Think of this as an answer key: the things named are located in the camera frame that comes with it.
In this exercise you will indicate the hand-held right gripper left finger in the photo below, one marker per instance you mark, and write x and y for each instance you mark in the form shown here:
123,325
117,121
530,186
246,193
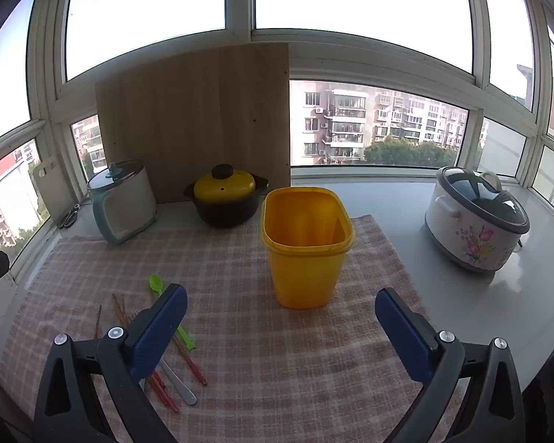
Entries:
157,327

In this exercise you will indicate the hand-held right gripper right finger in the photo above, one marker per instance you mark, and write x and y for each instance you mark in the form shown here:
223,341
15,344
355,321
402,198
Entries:
397,332

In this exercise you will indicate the green plastic spoon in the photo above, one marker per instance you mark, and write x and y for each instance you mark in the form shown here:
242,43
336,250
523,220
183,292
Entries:
156,282

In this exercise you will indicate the metal spoon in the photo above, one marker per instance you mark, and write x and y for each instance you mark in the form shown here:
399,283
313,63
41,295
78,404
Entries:
184,392

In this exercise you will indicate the yellow plastic container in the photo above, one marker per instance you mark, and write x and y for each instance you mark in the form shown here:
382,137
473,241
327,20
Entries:
300,277

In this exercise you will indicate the black scissors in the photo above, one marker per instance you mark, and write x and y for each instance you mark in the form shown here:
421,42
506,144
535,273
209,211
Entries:
67,219

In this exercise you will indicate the small white cutting board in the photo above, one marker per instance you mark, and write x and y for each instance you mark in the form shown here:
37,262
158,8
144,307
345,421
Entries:
51,184

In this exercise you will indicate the pink plaid cloth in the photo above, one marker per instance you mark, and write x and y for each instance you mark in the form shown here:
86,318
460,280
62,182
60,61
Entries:
258,355

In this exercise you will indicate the white floral rice cooker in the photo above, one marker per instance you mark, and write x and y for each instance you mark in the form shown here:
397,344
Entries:
457,235

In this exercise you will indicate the white teal electric pot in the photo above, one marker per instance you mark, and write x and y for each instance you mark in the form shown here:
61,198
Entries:
124,212

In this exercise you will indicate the black casserole pot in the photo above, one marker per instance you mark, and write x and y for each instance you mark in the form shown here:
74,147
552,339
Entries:
226,216

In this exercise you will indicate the glass electric pot lid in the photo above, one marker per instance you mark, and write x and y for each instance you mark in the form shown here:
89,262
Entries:
115,175

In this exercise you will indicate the yellow casserole lid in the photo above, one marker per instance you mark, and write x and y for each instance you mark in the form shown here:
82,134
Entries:
221,187

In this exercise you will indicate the glass rice cooker lid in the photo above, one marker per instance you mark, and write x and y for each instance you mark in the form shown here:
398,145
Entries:
489,203

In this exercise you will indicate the light wooden board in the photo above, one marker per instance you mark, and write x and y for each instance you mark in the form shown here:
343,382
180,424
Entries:
189,115

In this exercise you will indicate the apartment buildings outside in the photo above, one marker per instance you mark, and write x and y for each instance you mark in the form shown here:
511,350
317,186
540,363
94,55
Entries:
341,120

